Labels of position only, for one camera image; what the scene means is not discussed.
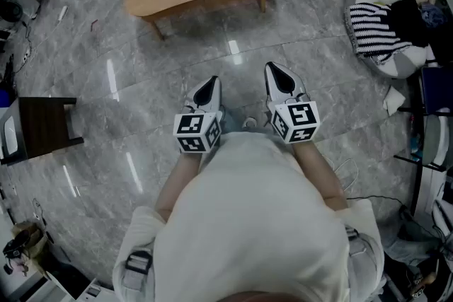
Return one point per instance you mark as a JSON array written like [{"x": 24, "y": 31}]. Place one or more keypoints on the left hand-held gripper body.
[{"x": 193, "y": 132}]

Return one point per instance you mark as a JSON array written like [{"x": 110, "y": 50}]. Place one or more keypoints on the white power strip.
[{"x": 62, "y": 14}]

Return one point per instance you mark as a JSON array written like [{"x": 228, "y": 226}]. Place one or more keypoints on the person's white shirt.
[{"x": 247, "y": 222}]

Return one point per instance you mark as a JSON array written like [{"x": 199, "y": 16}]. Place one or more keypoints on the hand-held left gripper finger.
[
  {"x": 193, "y": 92},
  {"x": 218, "y": 95}
]

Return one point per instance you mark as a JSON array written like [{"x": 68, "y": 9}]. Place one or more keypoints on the black clothing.
[{"x": 407, "y": 21}]

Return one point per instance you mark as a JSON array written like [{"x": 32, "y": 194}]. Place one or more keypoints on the blue crumpled cloth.
[{"x": 433, "y": 15}]

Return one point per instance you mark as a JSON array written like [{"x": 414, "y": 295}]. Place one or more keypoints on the person's right forearm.
[{"x": 323, "y": 177}]

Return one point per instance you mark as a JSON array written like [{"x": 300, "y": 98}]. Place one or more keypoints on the white cloth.
[{"x": 393, "y": 100}]

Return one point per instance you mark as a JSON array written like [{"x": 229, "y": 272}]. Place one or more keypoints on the dark wooden stool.
[{"x": 42, "y": 127}]

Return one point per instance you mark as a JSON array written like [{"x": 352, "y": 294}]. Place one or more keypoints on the person's blue jeans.
[{"x": 231, "y": 122}]

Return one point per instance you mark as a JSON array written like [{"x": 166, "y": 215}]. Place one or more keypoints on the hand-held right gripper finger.
[
  {"x": 270, "y": 86},
  {"x": 296, "y": 83}
]

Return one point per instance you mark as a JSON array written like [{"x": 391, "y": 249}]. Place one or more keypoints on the person's left forearm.
[{"x": 175, "y": 184}]

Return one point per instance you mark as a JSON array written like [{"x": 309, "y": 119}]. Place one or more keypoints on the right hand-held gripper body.
[{"x": 297, "y": 122}]

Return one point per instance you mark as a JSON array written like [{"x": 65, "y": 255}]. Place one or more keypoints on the blue chair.
[{"x": 439, "y": 90}]

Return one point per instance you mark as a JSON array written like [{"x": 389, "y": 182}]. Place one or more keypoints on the black white striped blanket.
[{"x": 371, "y": 32}]

